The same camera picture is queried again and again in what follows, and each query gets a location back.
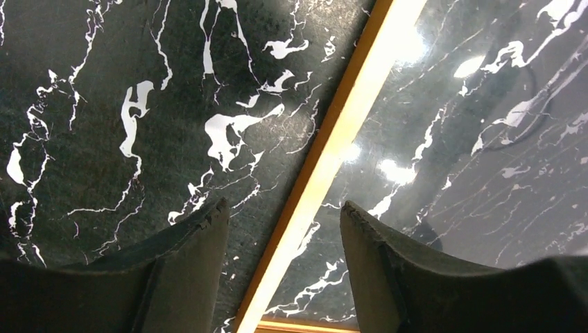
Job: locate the brown wooden photo frame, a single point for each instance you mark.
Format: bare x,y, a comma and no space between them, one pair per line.
376,52

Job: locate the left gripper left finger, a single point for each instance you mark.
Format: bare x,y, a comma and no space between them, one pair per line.
165,283

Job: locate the clear acrylic sheet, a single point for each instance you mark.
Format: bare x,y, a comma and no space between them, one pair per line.
476,146

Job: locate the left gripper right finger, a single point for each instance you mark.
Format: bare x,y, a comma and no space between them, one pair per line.
401,285

